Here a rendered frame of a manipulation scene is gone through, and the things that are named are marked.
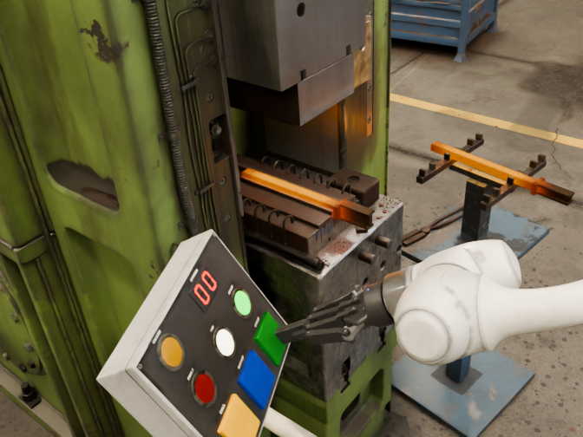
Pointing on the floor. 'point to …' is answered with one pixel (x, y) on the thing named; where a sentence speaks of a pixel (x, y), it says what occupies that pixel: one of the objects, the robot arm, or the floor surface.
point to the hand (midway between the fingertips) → (294, 331)
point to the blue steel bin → (443, 21)
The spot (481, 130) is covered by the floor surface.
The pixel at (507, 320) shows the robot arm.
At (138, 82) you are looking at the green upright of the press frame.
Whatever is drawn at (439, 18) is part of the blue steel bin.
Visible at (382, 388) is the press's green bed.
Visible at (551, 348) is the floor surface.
